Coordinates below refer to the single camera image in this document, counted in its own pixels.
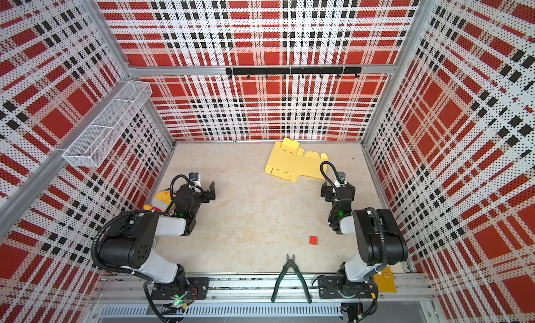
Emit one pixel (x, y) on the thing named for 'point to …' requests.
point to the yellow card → (385, 281)
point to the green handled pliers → (290, 262)
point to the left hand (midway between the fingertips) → (206, 181)
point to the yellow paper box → (288, 161)
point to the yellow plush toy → (164, 196)
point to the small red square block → (313, 240)
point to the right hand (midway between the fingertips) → (339, 182)
